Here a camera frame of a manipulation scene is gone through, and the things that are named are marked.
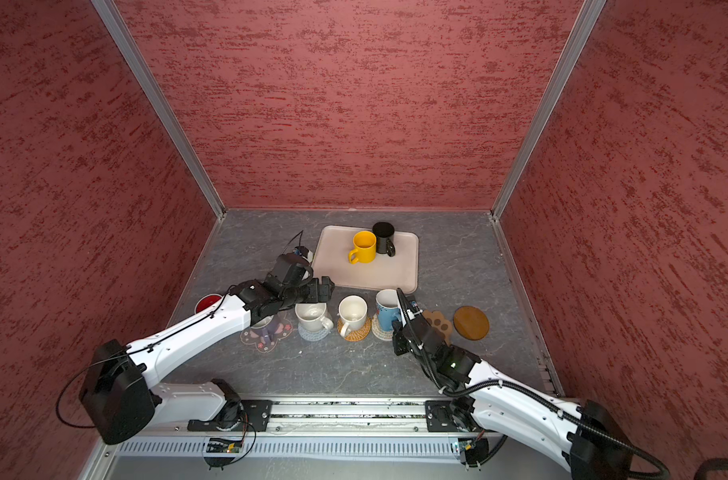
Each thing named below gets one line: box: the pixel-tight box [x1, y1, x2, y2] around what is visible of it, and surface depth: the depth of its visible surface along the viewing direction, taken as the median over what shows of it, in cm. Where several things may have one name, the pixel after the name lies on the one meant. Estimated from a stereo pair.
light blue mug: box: [376, 288, 401, 332], surface depth 82 cm
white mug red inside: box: [194, 293, 224, 314], surface depth 87 cm
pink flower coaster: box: [240, 319, 293, 353], surface depth 89 cm
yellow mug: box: [348, 230, 377, 264], surface depth 102 cm
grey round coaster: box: [298, 323, 332, 342], surface depth 89 cm
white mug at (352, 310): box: [337, 295, 368, 338], surface depth 86 cm
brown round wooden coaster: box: [453, 306, 489, 341], surface depth 92 cm
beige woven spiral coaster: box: [371, 313, 394, 342], surface depth 89 cm
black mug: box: [372, 221, 396, 257], surface depth 105 cm
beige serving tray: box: [312, 225, 419, 294], surface depth 106 cm
